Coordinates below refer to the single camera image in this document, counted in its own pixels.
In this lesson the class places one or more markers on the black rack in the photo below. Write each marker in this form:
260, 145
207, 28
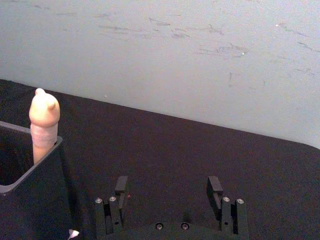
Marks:
37, 202

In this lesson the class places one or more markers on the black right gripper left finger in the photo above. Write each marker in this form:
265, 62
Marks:
115, 212

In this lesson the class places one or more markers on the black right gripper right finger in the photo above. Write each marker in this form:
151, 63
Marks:
228, 215

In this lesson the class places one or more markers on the pale orange rounded tool part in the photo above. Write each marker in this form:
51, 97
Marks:
44, 117

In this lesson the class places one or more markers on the black table cloth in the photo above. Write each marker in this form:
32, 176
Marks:
175, 155

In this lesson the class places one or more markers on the small white plastic piece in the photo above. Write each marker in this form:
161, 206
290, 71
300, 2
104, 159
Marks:
74, 233

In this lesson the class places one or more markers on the plain pale wall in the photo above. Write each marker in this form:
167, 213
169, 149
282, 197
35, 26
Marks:
160, 50

